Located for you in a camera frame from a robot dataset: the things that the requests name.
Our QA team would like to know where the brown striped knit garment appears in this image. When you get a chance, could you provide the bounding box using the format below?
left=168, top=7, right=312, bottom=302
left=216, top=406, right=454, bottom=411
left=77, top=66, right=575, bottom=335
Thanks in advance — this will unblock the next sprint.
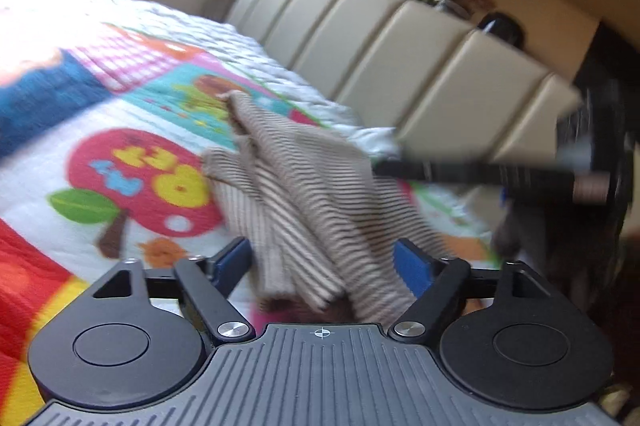
left=202, top=92, right=452, bottom=326

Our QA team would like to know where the beige padded headboard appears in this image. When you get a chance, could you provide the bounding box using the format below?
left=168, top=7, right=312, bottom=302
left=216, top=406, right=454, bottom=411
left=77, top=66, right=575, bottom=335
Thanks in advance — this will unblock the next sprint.
left=227, top=0, right=580, bottom=160

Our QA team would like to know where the black round speaker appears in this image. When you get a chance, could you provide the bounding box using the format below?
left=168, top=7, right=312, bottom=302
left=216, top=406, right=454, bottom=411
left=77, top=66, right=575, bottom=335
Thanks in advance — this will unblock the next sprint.
left=477, top=12, right=526, bottom=50

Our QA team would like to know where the colourful cartoon play mat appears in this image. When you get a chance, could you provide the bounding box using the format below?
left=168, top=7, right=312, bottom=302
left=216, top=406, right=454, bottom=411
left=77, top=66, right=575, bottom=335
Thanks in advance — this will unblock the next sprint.
left=0, top=23, right=504, bottom=426

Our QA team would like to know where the white quilted mattress pad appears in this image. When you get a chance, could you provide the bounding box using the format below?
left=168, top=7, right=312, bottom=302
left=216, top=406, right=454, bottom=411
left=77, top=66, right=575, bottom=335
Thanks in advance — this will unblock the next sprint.
left=1, top=0, right=398, bottom=157

